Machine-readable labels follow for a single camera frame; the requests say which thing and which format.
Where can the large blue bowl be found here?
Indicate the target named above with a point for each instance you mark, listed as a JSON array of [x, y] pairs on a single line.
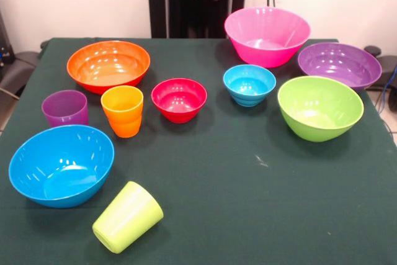
[[62, 165]]

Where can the large green bowl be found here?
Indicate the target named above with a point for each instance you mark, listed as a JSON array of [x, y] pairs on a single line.
[[319, 110]]

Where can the green cup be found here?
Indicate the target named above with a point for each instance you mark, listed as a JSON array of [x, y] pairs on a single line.
[[125, 220]]

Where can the large pink bowl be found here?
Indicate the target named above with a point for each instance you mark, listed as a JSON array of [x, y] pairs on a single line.
[[266, 35]]

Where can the large orange-red bowl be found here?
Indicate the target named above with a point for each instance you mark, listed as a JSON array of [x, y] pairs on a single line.
[[108, 63]]

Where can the purple cup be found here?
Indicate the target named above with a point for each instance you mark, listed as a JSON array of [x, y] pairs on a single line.
[[65, 110]]

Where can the dark green tablecloth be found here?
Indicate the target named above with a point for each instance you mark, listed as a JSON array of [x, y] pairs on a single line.
[[217, 184]]

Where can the large purple bowl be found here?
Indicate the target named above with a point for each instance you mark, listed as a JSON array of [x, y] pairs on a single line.
[[339, 63]]

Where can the orange cup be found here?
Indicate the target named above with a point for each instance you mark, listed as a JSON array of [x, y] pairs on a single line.
[[122, 116]]

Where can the small blue bowl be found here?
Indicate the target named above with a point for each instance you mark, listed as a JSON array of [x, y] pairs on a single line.
[[249, 86]]

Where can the small red-pink bowl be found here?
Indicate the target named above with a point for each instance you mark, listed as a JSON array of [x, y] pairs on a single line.
[[179, 100]]

